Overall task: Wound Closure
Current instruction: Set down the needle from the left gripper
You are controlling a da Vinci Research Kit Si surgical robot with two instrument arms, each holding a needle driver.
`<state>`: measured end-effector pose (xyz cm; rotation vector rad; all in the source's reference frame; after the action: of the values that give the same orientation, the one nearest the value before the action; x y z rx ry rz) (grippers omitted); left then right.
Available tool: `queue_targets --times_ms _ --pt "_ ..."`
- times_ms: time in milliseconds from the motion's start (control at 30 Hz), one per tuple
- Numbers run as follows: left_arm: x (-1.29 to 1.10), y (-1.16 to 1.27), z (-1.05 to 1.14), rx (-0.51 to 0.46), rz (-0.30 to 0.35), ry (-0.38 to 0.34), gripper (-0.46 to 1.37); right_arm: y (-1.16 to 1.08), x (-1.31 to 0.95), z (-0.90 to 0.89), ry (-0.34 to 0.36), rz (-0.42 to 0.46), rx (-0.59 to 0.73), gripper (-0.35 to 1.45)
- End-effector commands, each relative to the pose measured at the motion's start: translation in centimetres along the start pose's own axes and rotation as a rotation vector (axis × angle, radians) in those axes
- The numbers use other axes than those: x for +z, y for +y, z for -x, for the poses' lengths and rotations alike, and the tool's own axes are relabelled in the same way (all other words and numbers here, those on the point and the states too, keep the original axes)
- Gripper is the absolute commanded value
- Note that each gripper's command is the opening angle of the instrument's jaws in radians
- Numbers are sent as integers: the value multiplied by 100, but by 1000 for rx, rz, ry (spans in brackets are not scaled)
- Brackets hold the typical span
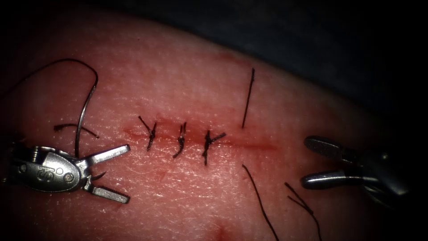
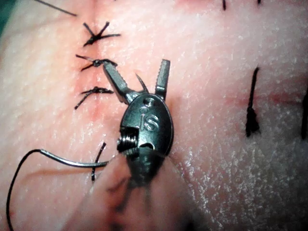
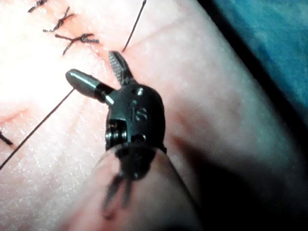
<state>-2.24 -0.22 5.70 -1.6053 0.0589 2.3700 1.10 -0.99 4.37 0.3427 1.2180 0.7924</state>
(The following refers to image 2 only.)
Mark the curved steel needle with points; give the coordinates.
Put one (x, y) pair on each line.
(72, 165)

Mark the tissue pad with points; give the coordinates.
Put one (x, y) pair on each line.
(216, 72)

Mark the black thread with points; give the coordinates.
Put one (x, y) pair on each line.
(15, 168)

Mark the left arm needle driver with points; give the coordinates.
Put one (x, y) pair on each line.
(149, 120)

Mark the black stitching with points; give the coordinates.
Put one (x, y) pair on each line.
(96, 63)
(224, 4)
(251, 118)

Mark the blue-green cloth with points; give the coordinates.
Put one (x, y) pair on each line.
(5, 12)

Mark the left arm needle driver jaw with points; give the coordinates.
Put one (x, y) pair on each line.
(118, 80)
(162, 77)

